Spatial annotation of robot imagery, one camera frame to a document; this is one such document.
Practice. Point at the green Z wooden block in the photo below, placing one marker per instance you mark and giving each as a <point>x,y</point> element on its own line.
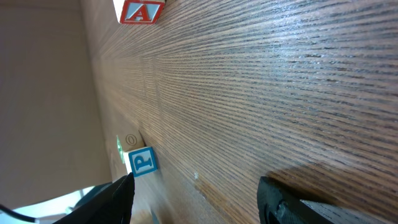
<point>127,142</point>

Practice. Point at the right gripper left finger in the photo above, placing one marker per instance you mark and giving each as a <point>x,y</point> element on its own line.
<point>113,205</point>

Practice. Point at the plain block blue side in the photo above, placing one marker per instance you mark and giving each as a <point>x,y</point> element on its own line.
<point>140,161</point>

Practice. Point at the right camera cable black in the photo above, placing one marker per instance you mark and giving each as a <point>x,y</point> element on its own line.
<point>19,216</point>

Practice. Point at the red A wooden block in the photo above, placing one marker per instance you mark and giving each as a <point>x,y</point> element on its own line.
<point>138,11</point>

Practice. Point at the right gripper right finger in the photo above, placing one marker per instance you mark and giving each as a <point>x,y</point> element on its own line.
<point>280,203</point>

